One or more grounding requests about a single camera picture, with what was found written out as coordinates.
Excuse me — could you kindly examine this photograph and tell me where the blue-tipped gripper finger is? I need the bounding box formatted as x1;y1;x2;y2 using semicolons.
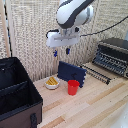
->
65;47;71;56
53;49;59;58

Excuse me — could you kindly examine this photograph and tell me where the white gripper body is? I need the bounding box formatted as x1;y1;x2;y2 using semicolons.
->
45;28;81;49

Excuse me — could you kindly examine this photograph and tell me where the red plastic cup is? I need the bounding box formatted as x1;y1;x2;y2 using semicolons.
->
67;79;81;97

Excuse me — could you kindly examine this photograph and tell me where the black fabric storage box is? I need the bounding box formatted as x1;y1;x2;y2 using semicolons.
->
0;56;44;128

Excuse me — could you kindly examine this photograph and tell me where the dark blue flat board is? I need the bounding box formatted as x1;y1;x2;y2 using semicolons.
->
57;60;88;89

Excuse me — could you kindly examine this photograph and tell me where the yellow food in bowl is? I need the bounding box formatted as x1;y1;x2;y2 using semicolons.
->
46;76;59;86

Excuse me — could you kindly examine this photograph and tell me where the bamboo folding screen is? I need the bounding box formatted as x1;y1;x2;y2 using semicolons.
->
0;0;128;83

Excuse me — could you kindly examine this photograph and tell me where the white bowl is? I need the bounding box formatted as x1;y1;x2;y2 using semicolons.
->
44;78;61;91

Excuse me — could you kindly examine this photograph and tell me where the black wire rack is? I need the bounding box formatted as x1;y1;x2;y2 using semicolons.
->
80;63;113;85

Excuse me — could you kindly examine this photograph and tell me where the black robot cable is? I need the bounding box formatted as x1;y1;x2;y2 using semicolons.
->
79;14;128;38

